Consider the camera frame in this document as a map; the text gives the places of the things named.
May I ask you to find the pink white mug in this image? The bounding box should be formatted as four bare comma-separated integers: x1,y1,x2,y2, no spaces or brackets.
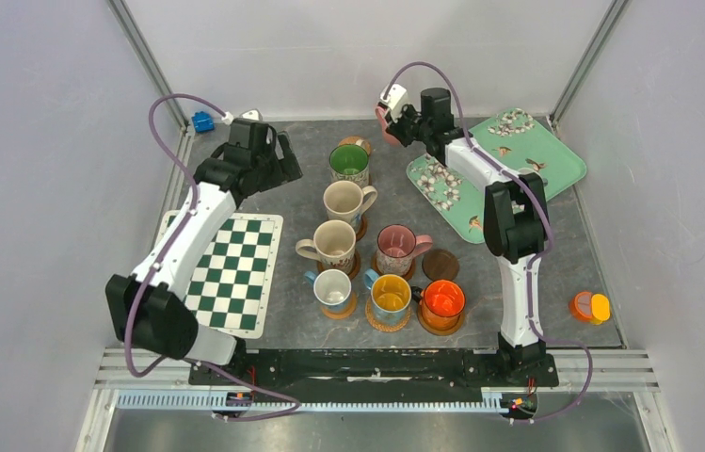
375,105,401,146

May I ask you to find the green inside mug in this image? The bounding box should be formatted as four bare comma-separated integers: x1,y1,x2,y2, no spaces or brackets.
328,144,371,187

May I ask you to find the large cream mug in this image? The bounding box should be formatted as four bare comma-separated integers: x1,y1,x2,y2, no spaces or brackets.
323,181,378,233

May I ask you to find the light cork coaster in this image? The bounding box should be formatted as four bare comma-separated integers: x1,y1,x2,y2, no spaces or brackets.
338,136,373,155

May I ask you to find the white floral mug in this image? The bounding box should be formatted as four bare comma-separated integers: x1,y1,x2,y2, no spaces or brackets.
295,221,357,273

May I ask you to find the brown wooden saucer coaster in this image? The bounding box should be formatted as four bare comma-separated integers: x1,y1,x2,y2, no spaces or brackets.
328,215,368,241
370,255,416,281
316,251,361,280

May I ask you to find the blue patterned mug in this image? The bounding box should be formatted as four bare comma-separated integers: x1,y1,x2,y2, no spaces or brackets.
304,269,352,305

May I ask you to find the pink patterned mug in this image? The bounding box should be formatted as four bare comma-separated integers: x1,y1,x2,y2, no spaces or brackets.
375,224,434,277

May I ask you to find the dark walnut wooden coaster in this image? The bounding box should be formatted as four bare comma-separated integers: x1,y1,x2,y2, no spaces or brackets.
422,249,460,281

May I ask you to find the light orange wooden coaster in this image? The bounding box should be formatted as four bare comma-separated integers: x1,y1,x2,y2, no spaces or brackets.
320,294,358,320

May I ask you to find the woven rattan coaster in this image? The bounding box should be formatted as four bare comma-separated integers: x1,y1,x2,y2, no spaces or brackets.
365,299,412,333

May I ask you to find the yellow inside mug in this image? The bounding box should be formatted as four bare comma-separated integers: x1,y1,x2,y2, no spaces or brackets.
364,269,411,325

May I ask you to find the orange mug black handle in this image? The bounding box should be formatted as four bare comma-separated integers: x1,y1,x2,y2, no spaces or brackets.
410,280,466,329

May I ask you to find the brown ridged wooden coaster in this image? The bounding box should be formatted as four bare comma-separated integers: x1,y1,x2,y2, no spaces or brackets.
417,306,466,336

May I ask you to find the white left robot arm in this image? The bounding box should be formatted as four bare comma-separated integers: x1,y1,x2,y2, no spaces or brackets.
105,118,302,384

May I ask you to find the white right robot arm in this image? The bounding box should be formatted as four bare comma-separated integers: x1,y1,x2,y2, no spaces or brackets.
377,85,553,384

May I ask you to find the blue toy block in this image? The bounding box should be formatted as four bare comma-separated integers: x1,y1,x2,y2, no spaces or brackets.
191,111,216,134

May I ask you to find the mint green floral tray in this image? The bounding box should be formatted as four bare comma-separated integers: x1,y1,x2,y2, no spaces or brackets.
406,107,586,244

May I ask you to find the green white chessboard mat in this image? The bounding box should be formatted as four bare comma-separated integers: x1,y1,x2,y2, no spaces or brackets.
182,213,283,339

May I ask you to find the orange yellow small container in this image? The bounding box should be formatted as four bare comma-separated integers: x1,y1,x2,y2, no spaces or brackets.
569,291,611,325

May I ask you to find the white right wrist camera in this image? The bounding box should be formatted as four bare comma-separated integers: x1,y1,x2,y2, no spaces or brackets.
376,84,409,123

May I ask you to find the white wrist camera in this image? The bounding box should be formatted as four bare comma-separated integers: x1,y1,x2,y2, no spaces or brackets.
376,84,409,123
237,109,263,122

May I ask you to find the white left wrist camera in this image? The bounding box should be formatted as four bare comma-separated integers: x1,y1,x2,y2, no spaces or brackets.
237,109,263,122

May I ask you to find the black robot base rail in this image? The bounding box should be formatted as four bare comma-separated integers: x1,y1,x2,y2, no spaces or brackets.
188,347,560,407

